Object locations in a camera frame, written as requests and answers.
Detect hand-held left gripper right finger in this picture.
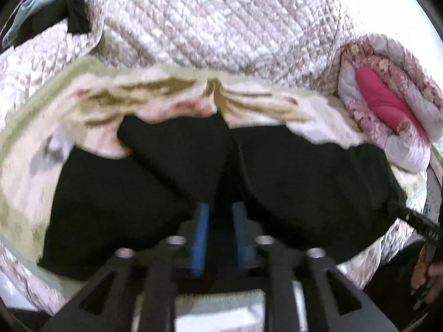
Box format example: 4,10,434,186
232,202,399,332

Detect pink floral comforter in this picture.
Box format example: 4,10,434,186
337,32,443,174

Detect black garment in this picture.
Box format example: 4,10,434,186
10,0,91,48

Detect light blue cloth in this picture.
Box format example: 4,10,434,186
0,0,67,44

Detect person's right hand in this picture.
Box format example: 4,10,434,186
410,244,443,305

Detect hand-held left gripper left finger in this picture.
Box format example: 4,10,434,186
41,203,210,332

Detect quilted beige patterned bedspread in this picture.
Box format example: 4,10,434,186
0,0,427,323

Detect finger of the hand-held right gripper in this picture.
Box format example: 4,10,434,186
395,204,421,229

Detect floral plush blanket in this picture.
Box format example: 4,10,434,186
0,56,434,332

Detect black pants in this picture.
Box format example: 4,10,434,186
38,113,408,281

